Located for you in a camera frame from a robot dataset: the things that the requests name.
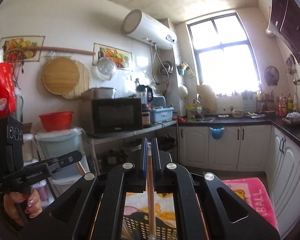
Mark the white lower kitchen cabinets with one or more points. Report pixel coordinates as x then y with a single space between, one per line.
252 147

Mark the wooden chopsticks pair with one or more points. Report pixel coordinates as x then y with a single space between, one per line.
80 168
151 205

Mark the hanging kitchen utensils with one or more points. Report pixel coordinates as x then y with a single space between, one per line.
291 67

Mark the dark green utensil holder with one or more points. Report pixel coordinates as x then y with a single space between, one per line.
162 230

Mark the round bamboo tray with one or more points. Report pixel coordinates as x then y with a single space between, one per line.
61 76

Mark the blue dish drainer box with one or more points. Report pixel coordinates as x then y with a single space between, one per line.
162 115

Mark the kitchen window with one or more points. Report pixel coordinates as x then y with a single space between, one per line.
225 55

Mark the round woven straw mat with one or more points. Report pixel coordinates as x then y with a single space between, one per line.
83 85

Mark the black wok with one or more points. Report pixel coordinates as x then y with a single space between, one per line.
170 141

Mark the grey lidded box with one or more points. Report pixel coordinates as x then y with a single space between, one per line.
98 93

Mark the black range hood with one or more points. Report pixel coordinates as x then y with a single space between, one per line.
292 22

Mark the person's left hand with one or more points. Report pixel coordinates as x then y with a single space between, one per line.
10 205

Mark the row of condiment bottles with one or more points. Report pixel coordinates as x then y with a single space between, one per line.
287 105

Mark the black blender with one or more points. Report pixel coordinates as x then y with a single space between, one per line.
145 97

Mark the wall-mounted soap holder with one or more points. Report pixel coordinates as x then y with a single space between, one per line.
185 70

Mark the beige sack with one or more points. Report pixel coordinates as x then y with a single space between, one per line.
207 98

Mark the white round container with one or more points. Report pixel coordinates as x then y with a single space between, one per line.
183 91

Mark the black microwave oven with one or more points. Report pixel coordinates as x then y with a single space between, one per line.
115 116

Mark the blue hanging bin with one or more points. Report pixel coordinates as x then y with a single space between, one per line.
217 133

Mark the black kitchen countertop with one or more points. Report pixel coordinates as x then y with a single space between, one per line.
290 130

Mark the green-top plastic drawer tower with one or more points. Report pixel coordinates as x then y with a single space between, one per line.
62 142

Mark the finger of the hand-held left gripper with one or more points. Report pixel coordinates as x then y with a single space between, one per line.
65 161

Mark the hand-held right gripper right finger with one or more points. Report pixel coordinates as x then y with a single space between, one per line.
155 160

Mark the small white wall fan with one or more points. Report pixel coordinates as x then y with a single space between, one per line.
107 68

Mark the small grey wall fan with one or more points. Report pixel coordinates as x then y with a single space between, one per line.
272 76

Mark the fruit wall picture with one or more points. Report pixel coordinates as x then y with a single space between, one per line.
22 47
112 52

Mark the red plastic basin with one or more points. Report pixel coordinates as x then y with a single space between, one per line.
56 121

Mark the pink printed blanket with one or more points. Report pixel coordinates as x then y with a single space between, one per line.
252 195

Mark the stainless steel table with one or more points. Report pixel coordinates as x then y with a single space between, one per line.
130 132

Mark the long wooden rod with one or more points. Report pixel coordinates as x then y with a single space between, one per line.
65 50

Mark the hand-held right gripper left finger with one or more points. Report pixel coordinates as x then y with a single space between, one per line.
144 160

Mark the white water heater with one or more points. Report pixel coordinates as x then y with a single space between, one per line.
150 28

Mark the red plastic bag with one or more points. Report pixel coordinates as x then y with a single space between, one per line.
2 92

